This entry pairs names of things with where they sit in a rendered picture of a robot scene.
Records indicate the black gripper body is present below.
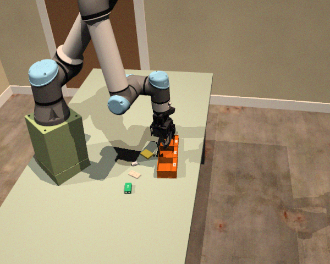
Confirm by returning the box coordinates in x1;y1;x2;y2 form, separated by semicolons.
150;108;173;139

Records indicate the cream domino tile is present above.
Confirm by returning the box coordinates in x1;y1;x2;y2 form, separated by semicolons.
128;170;141;179

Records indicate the orange rack of bins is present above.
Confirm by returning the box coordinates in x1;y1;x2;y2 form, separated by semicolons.
157;135;179;178

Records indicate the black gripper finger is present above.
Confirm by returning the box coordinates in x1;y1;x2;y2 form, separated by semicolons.
164;124;175;147
157;137;165;146

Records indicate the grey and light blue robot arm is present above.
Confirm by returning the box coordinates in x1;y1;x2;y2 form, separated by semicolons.
29;0;175;127

